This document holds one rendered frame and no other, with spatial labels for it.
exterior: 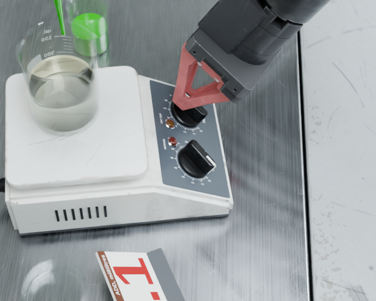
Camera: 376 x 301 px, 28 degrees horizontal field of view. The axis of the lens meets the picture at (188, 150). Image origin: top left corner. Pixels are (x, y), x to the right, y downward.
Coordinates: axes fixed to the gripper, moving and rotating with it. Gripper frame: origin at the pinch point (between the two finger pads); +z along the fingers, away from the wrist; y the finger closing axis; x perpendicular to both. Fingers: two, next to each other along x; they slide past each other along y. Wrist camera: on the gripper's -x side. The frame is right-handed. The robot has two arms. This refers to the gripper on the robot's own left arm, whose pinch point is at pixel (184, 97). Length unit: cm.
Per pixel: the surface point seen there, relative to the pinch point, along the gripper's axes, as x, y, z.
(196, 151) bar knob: 3.8, 4.8, -0.2
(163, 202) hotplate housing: 4.6, 9.0, 3.1
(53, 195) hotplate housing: -2.9, 14.2, 6.1
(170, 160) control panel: 2.7, 6.3, 1.4
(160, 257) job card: 8.0, 10.6, 7.0
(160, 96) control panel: -1.7, 0.5, 1.5
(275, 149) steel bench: 10.4, -4.8, 0.8
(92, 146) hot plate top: -3.2, 10.2, 2.5
